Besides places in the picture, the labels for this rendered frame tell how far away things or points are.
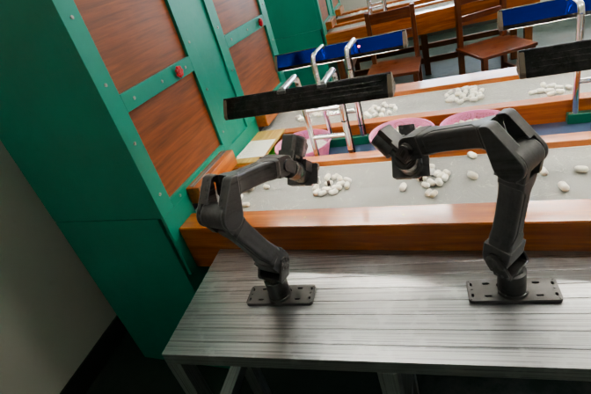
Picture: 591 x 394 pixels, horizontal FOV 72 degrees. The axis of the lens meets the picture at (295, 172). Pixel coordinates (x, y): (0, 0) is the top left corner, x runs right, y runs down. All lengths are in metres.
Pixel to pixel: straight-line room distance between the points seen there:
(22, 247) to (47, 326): 0.37
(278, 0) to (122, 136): 2.97
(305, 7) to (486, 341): 3.47
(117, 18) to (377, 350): 1.23
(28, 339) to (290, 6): 3.27
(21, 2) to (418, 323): 1.34
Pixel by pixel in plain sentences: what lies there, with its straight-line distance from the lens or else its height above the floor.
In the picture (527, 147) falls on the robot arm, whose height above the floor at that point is 1.08.
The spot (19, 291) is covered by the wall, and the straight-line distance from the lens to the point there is 2.08.
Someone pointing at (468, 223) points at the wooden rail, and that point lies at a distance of 1.20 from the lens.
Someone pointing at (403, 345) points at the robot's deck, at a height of 0.67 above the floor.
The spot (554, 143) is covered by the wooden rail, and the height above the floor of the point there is 0.76.
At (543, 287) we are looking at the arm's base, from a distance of 1.16.
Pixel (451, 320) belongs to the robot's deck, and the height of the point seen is 0.67.
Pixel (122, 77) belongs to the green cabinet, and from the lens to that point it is 1.43.
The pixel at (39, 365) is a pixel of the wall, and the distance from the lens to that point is 2.19.
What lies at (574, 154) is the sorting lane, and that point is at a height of 0.74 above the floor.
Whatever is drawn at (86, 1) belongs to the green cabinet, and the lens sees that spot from 1.42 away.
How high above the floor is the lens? 1.50
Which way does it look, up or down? 27 degrees down
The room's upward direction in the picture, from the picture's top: 17 degrees counter-clockwise
